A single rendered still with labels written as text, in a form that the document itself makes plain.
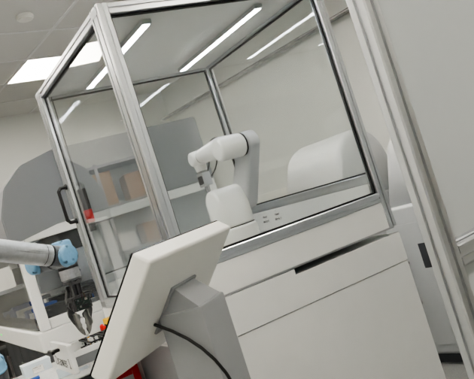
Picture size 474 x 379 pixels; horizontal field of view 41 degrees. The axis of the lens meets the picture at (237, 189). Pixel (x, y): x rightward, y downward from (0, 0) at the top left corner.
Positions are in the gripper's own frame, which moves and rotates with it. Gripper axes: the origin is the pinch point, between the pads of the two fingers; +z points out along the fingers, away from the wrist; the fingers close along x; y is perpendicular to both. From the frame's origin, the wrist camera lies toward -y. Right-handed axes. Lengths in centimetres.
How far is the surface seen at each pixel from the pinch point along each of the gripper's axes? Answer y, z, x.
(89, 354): 9.8, 7.4, -3.2
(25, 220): -83, -53, 6
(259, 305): 51, 7, 47
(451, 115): 158, -33, 43
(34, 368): -61, 15, -12
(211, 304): 99, -7, 9
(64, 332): -83, 6, 9
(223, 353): 100, 6, 7
